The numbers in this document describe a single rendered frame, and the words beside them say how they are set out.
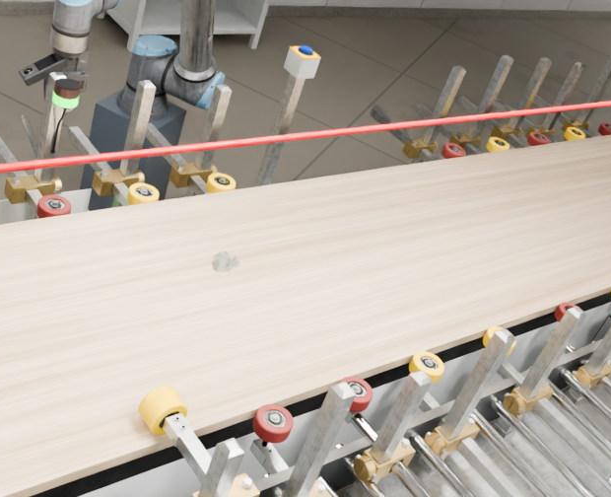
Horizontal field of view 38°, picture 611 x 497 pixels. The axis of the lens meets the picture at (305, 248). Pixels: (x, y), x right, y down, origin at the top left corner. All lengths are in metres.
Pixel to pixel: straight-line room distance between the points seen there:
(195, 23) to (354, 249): 1.00
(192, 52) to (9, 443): 1.73
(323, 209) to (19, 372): 1.08
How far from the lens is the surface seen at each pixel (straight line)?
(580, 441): 2.28
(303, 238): 2.37
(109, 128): 3.35
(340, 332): 2.11
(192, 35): 3.02
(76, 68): 2.32
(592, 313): 2.90
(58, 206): 2.24
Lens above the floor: 2.20
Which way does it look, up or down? 34 degrees down
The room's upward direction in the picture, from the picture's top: 21 degrees clockwise
